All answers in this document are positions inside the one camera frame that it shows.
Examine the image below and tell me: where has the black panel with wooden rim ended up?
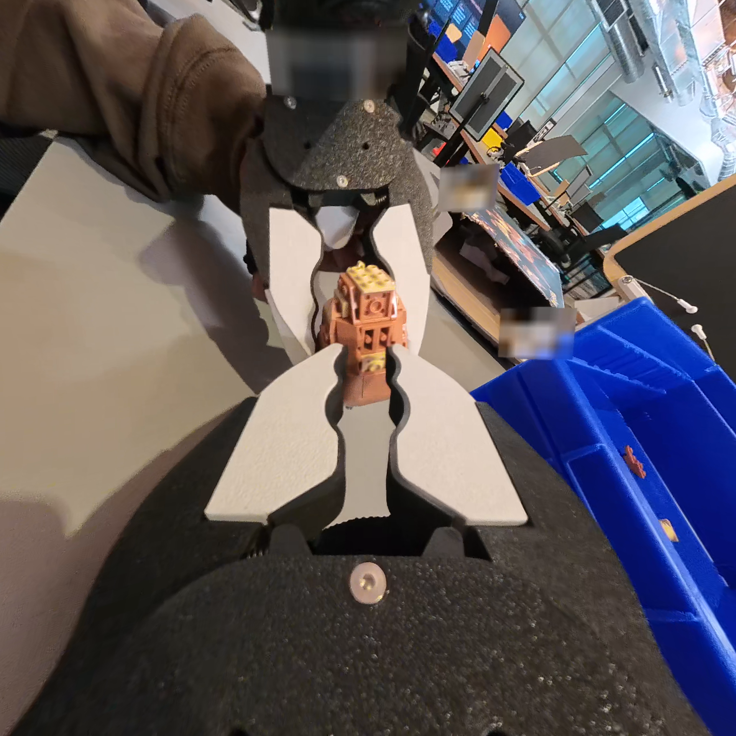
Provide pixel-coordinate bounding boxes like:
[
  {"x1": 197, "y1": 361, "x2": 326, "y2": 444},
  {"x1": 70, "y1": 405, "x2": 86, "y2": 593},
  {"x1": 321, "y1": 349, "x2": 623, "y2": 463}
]
[{"x1": 604, "y1": 172, "x2": 736, "y2": 369}]

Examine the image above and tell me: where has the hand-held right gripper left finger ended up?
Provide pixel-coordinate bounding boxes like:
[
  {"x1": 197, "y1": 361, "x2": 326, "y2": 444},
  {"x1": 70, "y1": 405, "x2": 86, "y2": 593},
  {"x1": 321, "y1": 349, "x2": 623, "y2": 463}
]
[{"x1": 205, "y1": 344, "x2": 348, "y2": 525}]

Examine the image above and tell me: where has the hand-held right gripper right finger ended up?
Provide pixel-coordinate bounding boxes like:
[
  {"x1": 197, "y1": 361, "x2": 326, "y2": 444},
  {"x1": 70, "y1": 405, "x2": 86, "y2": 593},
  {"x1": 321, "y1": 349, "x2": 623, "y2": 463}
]
[{"x1": 386, "y1": 345, "x2": 530, "y2": 529}]

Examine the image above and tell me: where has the orange and tan toy segment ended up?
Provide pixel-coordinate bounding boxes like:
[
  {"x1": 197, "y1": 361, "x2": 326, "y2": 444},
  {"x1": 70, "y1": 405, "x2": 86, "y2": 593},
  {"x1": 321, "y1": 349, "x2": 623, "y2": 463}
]
[{"x1": 319, "y1": 260, "x2": 410, "y2": 406}]

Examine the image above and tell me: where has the wooden edged work table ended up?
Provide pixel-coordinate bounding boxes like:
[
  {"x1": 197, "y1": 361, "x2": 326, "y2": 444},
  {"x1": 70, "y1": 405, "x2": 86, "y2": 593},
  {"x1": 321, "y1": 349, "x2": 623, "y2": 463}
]
[{"x1": 460, "y1": 135, "x2": 553, "y2": 231}]

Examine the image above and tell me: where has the silver ventilation duct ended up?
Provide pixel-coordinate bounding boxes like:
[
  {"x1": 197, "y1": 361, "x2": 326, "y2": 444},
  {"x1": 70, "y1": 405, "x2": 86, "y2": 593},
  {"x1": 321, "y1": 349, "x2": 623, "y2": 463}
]
[{"x1": 595, "y1": 0, "x2": 653, "y2": 84}]

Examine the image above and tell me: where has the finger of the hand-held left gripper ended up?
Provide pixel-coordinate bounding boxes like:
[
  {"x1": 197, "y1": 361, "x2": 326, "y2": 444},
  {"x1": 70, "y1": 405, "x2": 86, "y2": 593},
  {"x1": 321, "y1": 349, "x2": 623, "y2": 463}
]
[
  {"x1": 371, "y1": 202, "x2": 435, "y2": 354},
  {"x1": 267, "y1": 207, "x2": 325, "y2": 366}
]

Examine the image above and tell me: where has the person's left hand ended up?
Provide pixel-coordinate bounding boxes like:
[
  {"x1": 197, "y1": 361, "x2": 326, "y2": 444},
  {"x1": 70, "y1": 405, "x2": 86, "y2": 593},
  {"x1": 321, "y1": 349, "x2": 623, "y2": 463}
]
[{"x1": 323, "y1": 237, "x2": 370, "y2": 271}]

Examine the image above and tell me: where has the wall television screen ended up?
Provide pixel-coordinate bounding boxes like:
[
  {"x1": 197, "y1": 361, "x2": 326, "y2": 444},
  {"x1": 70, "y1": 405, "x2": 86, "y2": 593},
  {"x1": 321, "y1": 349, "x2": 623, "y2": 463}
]
[{"x1": 431, "y1": 0, "x2": 527, "y2": 58}]

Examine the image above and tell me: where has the black office chair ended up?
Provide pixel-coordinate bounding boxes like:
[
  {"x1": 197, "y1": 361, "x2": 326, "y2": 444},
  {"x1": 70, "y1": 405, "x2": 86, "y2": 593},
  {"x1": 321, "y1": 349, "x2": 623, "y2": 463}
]
[{"x1": 402, "y1": 23, "x2": 439, "y2": 128}]

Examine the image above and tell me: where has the blue plastic bin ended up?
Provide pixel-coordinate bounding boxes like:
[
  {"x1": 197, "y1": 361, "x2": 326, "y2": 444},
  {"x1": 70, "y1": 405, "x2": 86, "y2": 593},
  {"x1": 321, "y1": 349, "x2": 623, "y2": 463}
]
[{"x1": 470, "y1": 296, "x2": 736, "y2": 736}]

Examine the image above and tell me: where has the person's left forearm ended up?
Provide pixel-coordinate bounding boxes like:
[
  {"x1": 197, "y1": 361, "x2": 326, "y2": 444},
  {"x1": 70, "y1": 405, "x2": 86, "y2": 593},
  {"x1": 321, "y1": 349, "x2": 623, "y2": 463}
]
[{"x1": 0, "y1": 0, "x2": 268, "y2": 214}]

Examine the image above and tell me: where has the blue storage bin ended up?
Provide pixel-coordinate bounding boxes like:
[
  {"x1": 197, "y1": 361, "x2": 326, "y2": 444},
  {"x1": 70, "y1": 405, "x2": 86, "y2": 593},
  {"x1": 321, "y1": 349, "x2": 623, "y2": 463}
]
[{"x1": 499, "y1": 162, "x2": 544, "y2": 205}]

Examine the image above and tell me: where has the black board on stand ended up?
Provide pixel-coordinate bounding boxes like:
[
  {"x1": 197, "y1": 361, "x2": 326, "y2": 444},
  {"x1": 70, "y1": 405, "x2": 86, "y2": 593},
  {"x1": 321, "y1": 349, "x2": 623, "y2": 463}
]
[{"x1": 448, "y1": 49, "x2": 525, "y2": 141}]

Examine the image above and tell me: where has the cardboard toy box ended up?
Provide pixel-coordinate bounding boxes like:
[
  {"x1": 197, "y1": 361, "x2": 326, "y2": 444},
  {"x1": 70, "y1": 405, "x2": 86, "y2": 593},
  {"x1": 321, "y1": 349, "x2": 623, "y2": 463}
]
[{"x1": 431, "y1": 207, "x2": 567, "y2": 346}]

